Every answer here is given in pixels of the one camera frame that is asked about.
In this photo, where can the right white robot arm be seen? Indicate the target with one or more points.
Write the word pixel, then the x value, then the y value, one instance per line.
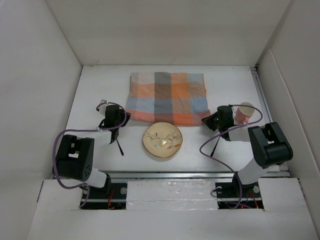
pixel 269 144

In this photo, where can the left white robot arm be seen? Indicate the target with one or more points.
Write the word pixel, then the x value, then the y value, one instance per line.
pixel 73 150

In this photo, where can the aluminium front rail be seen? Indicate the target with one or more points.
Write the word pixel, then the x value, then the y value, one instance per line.
pixel 169 175

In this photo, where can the aluminium rail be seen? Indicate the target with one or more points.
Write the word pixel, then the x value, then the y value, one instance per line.
pixel 266 114
pixel 169 175

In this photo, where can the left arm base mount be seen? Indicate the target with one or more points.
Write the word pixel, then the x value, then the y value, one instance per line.
pixel 114 197

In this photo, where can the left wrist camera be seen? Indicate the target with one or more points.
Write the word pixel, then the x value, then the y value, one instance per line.
pixel 101 108

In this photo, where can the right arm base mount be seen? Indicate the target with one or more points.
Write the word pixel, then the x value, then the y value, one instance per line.
pixel 229 197

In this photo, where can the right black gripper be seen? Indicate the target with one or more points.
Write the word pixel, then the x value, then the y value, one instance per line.
pixel 208 120

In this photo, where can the pink ceramic cup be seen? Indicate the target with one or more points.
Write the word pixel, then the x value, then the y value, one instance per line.
pixel 244 112

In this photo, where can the black metal spoon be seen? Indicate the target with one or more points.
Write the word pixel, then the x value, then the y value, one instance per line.
pixel 215 147

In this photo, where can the beige floral ceramic plate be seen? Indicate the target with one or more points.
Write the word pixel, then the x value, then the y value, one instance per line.
pixel 162 139

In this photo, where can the black metal fork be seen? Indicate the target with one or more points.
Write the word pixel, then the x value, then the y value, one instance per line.
pixel 120 148

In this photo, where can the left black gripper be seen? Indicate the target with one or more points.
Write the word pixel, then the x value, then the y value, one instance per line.
pixel 122 114

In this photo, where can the aluminium right side rail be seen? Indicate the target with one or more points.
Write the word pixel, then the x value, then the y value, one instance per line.
pixel 266 114

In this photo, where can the checkered orange blue cloth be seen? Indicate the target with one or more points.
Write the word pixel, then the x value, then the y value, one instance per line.
pixel 176 98

